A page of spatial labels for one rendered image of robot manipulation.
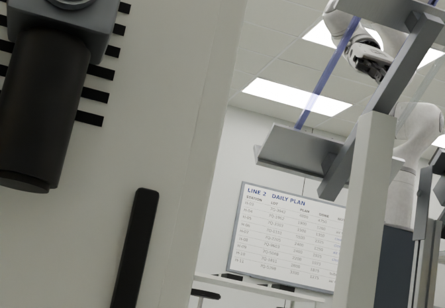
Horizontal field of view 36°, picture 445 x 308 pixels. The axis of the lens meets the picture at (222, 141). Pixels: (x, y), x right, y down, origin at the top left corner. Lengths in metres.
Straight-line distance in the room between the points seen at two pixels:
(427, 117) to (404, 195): 0.25
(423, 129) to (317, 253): 6.59
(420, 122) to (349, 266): 0.92
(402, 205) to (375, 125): 0.75
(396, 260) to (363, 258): 0.71
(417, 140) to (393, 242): 0.33
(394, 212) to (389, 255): 0.14
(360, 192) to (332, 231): 7.42
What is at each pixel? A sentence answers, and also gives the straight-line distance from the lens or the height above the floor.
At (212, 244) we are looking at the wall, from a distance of 8.30.
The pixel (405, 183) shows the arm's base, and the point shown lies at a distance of 2.19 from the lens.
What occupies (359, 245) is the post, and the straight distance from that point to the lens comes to 1.40.
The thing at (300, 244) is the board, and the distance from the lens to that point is 8.64.
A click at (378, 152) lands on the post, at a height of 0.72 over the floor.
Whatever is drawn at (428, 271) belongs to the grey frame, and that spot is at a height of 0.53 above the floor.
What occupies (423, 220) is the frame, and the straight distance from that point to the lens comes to 1.61.
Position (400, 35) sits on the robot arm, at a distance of 2.19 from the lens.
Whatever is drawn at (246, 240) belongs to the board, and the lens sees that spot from 8.41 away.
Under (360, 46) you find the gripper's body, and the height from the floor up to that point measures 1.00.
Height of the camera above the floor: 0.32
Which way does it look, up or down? 15 degrees up
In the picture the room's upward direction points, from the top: 11 degrees clockwise
